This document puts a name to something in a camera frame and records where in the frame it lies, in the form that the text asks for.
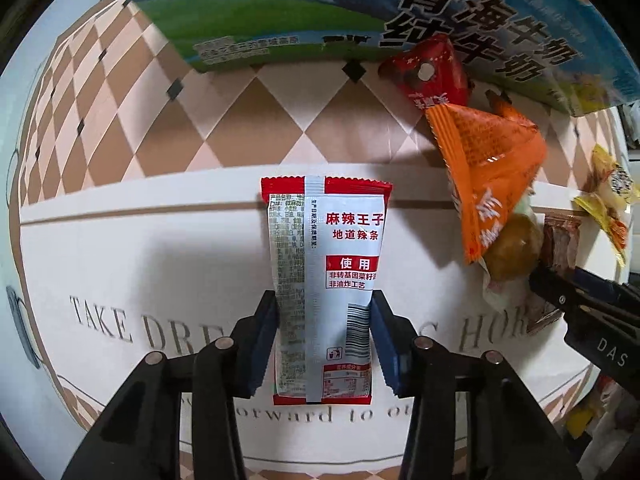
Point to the small red snack packet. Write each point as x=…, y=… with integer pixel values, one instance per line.
x=430, y=67

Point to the brown and red snack packet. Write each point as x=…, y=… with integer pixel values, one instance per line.
x=560, y=245

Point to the orange triangular snack packet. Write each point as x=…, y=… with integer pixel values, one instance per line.
x=485, y=170

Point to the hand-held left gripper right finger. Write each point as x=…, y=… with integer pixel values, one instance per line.
x=390, y=350

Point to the checkered tablecloth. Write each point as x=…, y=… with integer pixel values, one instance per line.
x=150, y=240

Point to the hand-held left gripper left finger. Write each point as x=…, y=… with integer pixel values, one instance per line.
x=257, y=350

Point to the clear packet with brown egg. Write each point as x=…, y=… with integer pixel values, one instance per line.
x=512, y=250

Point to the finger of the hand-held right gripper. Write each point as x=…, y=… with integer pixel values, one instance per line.
x=612, y=287
x=557, y=290

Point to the red and white snack packet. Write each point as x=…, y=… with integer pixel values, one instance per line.
x=325, y=240

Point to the yellow snack packet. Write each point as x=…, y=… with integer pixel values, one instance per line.
x=612, y=185

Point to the cardboard box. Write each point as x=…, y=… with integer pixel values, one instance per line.
x=250, y=10

